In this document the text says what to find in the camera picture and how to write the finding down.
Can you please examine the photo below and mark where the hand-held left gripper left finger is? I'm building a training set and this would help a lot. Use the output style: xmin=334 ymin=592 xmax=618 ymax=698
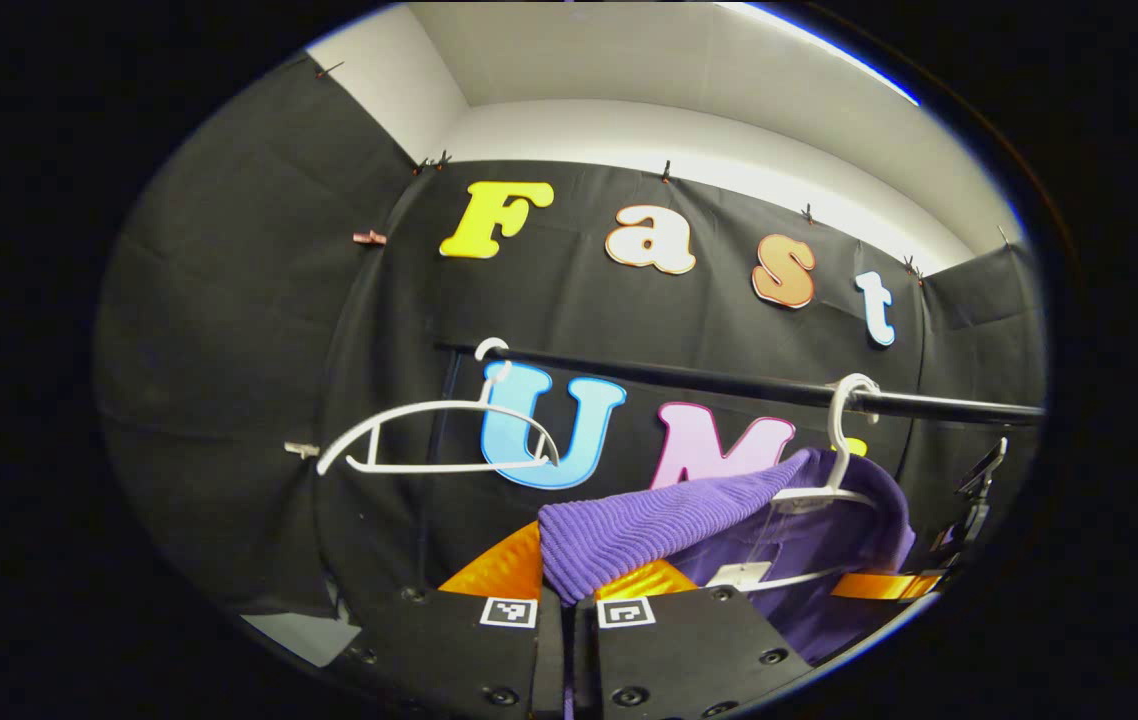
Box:
xmin=334 ymin=520 xmax=567 ymax=720

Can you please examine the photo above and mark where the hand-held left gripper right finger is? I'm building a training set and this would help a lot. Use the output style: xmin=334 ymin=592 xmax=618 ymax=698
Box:
xmin=572 ymin=556 xmax=817 ymax=720

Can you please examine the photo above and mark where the purple ribbed knit jacket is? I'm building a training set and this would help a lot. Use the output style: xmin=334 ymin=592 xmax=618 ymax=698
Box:
xmin=537 ymin=447 xmax=918 ymax=666

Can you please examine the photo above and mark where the white plastic clothes hanger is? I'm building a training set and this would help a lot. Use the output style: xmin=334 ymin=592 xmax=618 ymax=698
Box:
xmin=729 ymin=374 xmax=882 ymax=593
xmin=316 ymin=338 xmax=562 ymax=477

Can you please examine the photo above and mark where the black metal clothes rack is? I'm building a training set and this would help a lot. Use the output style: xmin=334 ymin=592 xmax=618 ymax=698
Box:
xmin=424 ymin=343 xmax=1046 ymax=561

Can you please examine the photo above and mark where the black backdrop cloth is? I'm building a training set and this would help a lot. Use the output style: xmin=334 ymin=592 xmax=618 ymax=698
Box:
xmin=94 ymin=50 xmax=1048 ymax=641

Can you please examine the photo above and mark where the row of black backdrop clips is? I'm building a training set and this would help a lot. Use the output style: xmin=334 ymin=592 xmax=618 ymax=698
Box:
xmin=314 ymin=60 xmax=1012 ymax=281

